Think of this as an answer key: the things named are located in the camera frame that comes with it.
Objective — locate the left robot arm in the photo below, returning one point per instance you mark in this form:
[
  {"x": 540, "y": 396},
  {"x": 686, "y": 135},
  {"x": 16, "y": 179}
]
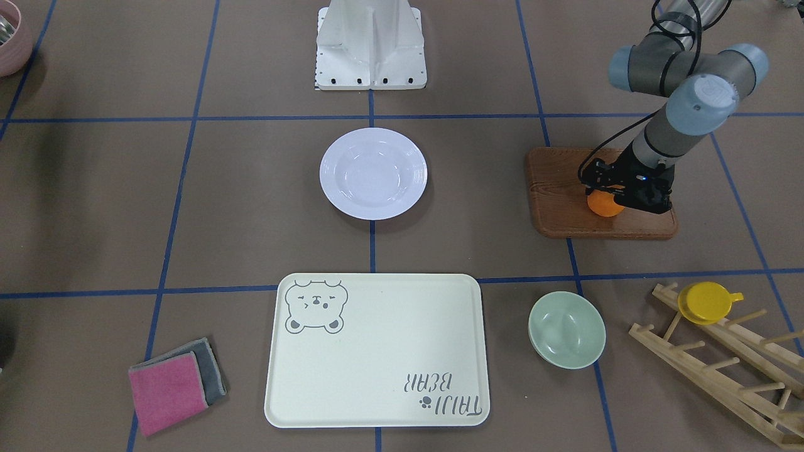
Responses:
[{"x": 702, "y": 91}]

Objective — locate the yellow cup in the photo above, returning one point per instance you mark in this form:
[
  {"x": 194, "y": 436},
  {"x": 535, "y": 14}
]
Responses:
[{"x": 706, "y": 302}]

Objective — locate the pink bowl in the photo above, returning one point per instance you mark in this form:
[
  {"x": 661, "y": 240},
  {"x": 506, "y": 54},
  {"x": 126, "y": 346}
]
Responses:
[{"x": 16, "y": 53}]

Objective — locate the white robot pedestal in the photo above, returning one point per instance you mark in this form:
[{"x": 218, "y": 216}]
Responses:
[{"x": 370, "y": 45}]

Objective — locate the wooden cutting board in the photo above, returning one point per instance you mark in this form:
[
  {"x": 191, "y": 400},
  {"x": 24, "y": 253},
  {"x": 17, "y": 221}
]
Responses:
[{"x": 561, "y": 209}]

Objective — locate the green bowl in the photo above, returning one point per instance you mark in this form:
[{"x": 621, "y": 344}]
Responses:
[{"x": 566, "y": 330}]

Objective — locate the pink cloth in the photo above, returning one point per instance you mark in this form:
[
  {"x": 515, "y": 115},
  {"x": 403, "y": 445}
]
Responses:
[{"x": 167, "y": 392}]

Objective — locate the wooden dish rack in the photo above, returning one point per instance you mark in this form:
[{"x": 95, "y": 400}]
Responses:
[{"x": 760, "y": 382}]

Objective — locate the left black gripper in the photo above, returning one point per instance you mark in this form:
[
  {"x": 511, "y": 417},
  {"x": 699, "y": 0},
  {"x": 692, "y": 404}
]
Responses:
[{"x": 619, "y": 177}]

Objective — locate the grey cloth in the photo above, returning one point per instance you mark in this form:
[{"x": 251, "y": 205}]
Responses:
[{"x": 209, "y": 374}]

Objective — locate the metal spoon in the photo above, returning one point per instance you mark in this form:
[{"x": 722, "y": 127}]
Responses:
[{"x": 7, "y": 30}]

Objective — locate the cream bear tray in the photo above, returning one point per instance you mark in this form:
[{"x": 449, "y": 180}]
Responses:
[{"x": 377, "y": 350}]

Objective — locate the orange fruit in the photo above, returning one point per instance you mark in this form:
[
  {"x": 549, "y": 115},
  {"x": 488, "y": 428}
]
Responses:
[{"x": 603, "y": 204}]

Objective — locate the white round plate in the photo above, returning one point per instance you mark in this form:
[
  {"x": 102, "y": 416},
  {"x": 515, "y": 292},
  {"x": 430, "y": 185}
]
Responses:
[{"x": 373, "y": 173}]

